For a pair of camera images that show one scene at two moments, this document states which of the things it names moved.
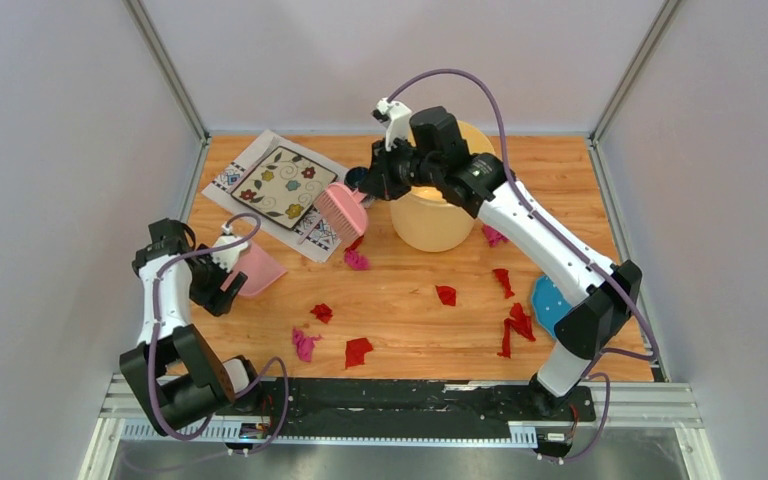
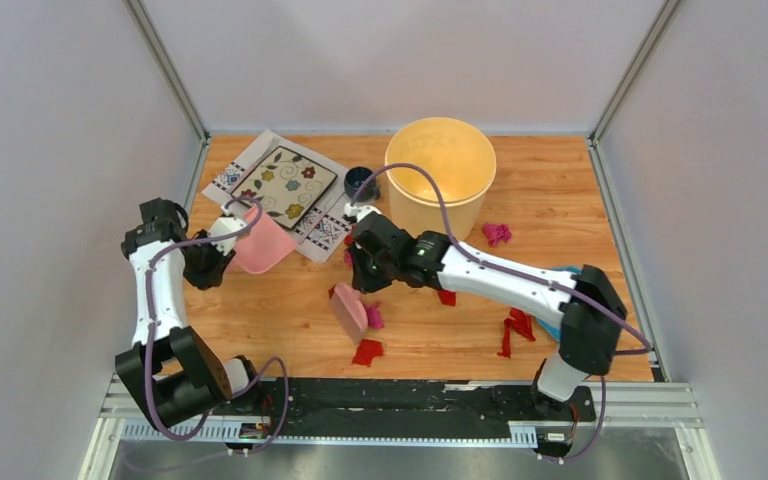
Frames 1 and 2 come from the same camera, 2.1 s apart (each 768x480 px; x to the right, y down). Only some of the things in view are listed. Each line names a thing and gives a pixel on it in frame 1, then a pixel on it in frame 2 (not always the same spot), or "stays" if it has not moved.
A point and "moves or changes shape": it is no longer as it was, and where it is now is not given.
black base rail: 408,410 stays
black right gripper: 378,181 → 362,281
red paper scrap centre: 446,294 stays
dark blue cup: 355,176 stays
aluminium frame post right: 630,69 stays
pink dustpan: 261,273 → 262,247
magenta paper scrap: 356,261 moves or changes shape
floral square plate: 283,186 stays
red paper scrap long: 521,323 stays
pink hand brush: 341,210 → 350,311
